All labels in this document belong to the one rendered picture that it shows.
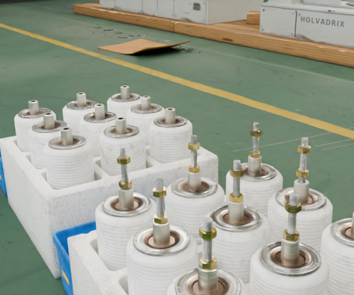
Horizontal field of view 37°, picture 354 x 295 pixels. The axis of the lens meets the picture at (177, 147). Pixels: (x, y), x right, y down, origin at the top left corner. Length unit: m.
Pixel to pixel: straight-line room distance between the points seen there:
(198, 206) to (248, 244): 0.12
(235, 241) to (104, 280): 0.19
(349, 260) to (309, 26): 2.52
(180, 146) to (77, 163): 0.23
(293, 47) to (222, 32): 0.63
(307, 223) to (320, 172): 0.78
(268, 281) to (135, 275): 0.17
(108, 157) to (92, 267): 0.35
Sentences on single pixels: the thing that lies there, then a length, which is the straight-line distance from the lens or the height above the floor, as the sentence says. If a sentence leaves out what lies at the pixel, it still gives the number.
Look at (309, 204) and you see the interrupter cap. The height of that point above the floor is 0.25.
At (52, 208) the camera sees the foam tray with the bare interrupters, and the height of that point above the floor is 0.16.
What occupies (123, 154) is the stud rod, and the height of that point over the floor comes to 0.34.
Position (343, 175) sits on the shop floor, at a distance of 1.55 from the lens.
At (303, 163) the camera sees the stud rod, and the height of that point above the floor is 0.31.
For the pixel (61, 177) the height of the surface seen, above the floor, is 0.20.
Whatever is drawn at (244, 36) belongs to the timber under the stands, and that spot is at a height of 0.06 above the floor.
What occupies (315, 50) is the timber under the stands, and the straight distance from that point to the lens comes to 3.05.
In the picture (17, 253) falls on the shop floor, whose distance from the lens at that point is 1.21.
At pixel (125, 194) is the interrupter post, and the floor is 0.27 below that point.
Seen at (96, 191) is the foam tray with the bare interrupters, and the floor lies 0.17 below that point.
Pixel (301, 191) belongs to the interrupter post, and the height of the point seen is 0.27.
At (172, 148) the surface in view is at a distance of 1.13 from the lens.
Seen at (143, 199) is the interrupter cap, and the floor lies 0.25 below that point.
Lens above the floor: 0.62
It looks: 21 degrees down
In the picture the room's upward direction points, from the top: 1 degrees counter-clockwise
